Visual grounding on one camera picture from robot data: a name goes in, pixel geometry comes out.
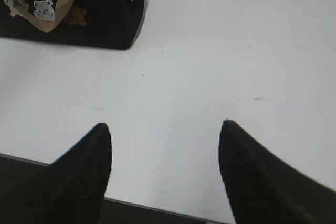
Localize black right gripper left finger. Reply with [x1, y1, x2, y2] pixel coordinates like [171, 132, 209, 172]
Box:
[1, 123, 112, 223]

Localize black tote bag with bears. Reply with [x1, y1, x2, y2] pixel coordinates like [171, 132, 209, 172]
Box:
[1, 0, 144, 50]

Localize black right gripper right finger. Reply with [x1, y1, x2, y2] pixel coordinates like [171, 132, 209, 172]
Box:
[218, 120, 335, 223]

